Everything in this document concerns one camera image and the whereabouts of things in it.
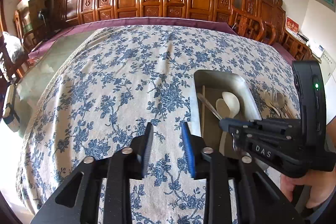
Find white ceramic soup spoon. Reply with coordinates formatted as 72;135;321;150
220;92;240;158

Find carved wooden armchair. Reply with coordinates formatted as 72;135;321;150
228;0;285;46

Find wooden side table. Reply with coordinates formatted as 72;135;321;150
280;28;312;61

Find white wall panel cover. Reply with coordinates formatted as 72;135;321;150
320;50;335;84

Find purple armchair cushion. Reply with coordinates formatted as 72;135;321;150
272;43;295;65

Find rectangular metal tray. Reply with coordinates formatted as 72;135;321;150
190;70;261;159

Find metal spoon with cutout handle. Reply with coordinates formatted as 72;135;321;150
276;92;289;117

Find dark wooden dining chair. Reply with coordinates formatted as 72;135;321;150
1;32;29;84

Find cream plastic fork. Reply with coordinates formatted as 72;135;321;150
263;90;281;116

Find beige box with black band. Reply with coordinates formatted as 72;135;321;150
2;84;20;132

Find stainless steel fork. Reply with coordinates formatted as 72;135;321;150
270;89;282;117

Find blue floral tablecloth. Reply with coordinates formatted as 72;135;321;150
17;25;299;223

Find stacked cardboard boxes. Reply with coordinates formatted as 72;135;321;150
17;0;46;34

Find purple sofa cushion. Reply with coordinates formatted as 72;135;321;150
28;17;236;59

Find person's right hand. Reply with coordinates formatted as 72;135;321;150
280;116;336;209

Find red gift box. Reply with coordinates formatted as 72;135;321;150
285;16;299;34

